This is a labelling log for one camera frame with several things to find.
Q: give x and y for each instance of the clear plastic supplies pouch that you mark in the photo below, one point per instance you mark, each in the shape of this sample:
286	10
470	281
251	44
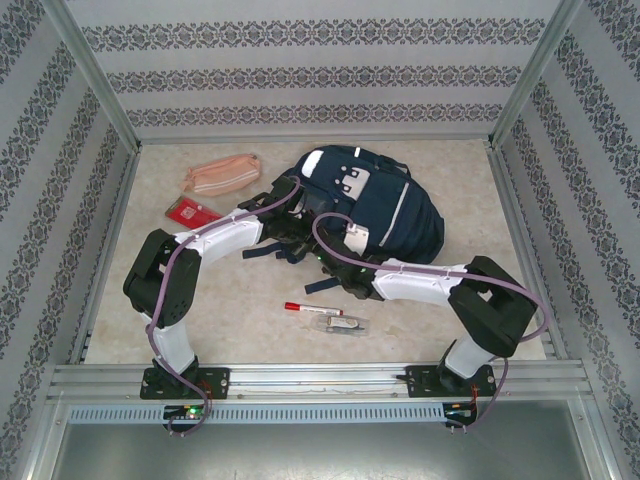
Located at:
342	325

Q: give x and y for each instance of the red marker pen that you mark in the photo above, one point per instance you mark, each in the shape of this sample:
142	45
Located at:
300	306

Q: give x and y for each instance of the navy blue backpack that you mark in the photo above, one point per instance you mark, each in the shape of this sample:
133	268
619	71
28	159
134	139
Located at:
400	220

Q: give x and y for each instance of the pink striped pencil case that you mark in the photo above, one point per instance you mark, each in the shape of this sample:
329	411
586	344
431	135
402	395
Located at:
225	175

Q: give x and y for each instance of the red book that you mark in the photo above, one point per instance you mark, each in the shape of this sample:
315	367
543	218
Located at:
187	212

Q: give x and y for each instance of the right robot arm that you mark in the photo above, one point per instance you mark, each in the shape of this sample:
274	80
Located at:
415	285

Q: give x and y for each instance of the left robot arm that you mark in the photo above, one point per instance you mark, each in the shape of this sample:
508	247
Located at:
225	235

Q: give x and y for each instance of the grey metal panel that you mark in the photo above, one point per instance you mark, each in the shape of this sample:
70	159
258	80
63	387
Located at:
320	455

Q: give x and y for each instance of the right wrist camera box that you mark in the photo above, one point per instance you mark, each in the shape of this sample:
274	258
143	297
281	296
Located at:
357	237

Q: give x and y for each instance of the aluminium mounting rail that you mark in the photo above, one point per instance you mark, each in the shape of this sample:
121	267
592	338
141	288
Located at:
320	380

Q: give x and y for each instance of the aluminium table edge rail short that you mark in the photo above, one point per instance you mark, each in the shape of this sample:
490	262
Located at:
225	138

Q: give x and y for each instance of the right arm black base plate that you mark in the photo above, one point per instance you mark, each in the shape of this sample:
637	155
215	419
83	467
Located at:
420	382

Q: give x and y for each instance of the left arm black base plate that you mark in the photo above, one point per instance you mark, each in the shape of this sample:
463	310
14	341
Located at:
217	382

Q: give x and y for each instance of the aluminium table edge rail long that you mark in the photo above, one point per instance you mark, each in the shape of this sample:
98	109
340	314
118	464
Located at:
112	240
510	200

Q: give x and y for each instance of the aluminium corner post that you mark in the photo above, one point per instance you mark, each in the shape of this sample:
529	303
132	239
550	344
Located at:
530	75
96	75

